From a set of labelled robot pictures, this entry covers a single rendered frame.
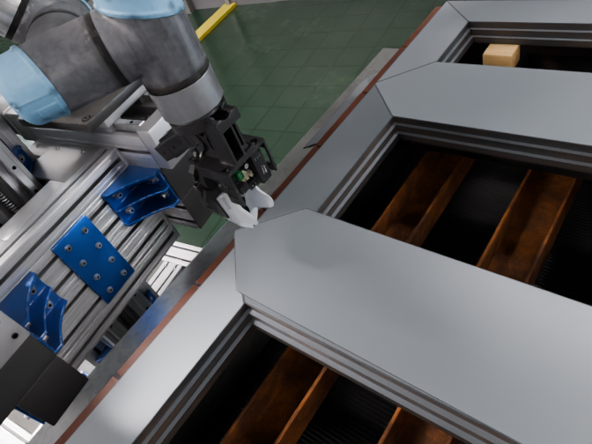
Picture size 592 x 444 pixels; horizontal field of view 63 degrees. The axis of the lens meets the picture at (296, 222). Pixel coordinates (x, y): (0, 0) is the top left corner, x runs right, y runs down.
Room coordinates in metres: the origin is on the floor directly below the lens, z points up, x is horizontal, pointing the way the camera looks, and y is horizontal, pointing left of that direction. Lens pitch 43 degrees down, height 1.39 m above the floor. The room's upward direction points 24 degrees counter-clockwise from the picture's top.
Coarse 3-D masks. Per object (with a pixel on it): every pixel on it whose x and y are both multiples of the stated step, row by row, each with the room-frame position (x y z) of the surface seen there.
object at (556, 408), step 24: (576, 312) 0.24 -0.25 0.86; (576, 336) 0.21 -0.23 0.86; (552, 360) 0.20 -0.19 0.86; (576, 360) 0.19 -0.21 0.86; (552, 384) 0.18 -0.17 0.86; (576, 384) 0.17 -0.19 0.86; (552, 408) 0.16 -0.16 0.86; (576, 408) 0.15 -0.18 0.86; (528, 432) 0.15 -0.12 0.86; (552, 432) 0.14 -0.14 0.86; (576, 432) 0.13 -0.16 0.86
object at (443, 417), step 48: (384, 144) 0.68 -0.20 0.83; (432, 144) 0.64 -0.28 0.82; (480, 144) 0.58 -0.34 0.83; (528, 144) 0.52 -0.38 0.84; (576, 144) 0.47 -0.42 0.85; (336, 192) 0.59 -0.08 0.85; (240, 336) 0.42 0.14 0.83; (288, 336) 0.38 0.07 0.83; (192, 384) 0.37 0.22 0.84; (384, 384) 0.26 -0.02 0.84; (144, 432) 0.33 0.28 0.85; (480, 432) 0.17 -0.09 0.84
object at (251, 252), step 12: (288, 216) 0.58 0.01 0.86; (264, 228) 0.58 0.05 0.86; (276, 228) 0.56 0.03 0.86; (288, 228) 0.55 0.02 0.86; (252, 240) 0.56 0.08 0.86; (264, 240) 0.55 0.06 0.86; (276, 240) 0.54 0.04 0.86; (240, 252) 0.55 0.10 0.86; (252, 252) 0.54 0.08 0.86; (264, 252) 0.53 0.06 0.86; (240, 264) 0.52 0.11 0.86; (252, 264) 0.51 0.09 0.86; (240, 276) 0.50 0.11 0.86
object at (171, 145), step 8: (168, 136) 0.58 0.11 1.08; (176, 136) 0.53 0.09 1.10; (192, 136) 0.51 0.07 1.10; (160, 144) 0.57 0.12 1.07; (168, 144) 0.55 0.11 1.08; (176, 144) 0.54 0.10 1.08; (184, 144) 0.53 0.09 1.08; (192, 144) 0.51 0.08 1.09; (160, 152) 0.58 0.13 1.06; (168, 152) 0.56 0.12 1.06; (176, 152) 0.55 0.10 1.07; (168, 160) 0.58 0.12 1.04
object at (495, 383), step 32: (512, 288) 0.30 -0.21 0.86; (512, 320) 0.26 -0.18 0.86; (544, 320) 0.24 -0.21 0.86; (480, 352) 0.24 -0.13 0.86; (512, 352) 0.23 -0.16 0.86; (544, 352) 0.21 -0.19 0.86; (448, 384) 0.22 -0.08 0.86; (480, 384) 0.21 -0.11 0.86; (512, 384) 0.20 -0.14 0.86; (480, 416) 0.18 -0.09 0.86; (512, 416) 0.17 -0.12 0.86
